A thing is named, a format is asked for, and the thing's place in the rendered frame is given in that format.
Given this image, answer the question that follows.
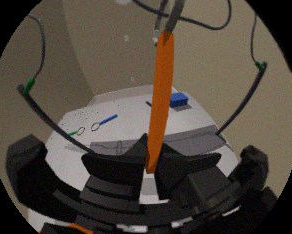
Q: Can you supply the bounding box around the grey hoop with orange handle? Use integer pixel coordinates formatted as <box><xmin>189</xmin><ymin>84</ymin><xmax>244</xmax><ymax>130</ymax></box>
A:
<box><xmin>145</xmin><ymin>0</ymin><xmax>185</xmax><ymax>174</ymax></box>

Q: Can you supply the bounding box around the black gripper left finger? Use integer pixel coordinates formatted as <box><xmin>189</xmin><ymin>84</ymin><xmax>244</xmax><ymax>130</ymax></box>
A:
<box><xmin>81</xmin><ymin>133</ymin><xmax>149</xmax><ymax>197</ymax></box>

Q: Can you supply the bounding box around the blue block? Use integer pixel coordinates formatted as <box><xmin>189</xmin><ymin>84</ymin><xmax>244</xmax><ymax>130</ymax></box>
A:
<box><xmin>170</xmin><ymin>93</ymin><xmax>189</xmax><ymax>108</ymax></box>

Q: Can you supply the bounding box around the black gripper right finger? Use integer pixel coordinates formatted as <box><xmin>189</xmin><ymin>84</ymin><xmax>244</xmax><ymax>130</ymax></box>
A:
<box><xmin>154</xmin><ymin>141</ymin><xmax>222</xmax><ymax>201</ymax></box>

